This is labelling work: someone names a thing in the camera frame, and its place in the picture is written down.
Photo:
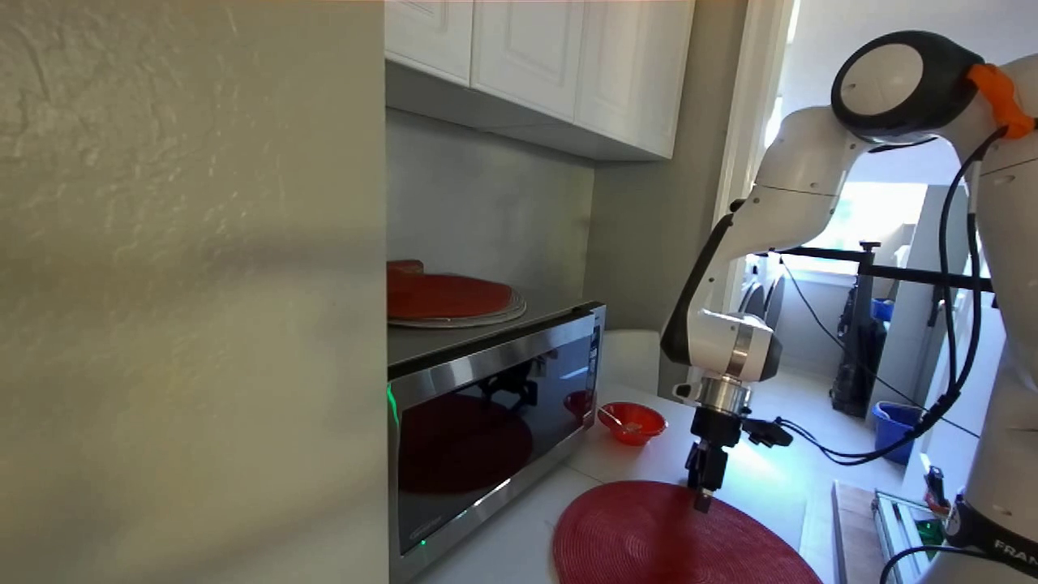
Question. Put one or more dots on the black tripod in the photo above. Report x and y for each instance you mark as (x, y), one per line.
(861, 336)

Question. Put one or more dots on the stainless steel microwave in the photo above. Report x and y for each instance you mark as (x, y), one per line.
(489, 432)

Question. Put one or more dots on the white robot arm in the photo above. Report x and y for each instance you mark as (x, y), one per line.
(821, 162)

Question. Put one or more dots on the aluminium frame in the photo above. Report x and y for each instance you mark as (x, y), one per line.
(902, 535)

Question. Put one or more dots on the white wall cabinets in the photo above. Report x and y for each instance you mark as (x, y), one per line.
(541, 67)

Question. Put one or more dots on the large red round plate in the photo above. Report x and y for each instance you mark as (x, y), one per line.
(669, 535)

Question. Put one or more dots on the blue bin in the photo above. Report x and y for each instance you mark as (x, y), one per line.
(895, 432)

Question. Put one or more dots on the red plate on oven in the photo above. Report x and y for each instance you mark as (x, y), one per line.
(450, 294)

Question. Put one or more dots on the red bowl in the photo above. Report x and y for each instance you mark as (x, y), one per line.
(634, 424)

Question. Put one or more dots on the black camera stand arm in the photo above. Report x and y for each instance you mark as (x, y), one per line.
(920, 274)

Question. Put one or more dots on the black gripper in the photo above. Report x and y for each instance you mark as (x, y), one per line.
(716, 441)

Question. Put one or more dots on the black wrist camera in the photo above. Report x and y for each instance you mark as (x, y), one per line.
(768, 432)

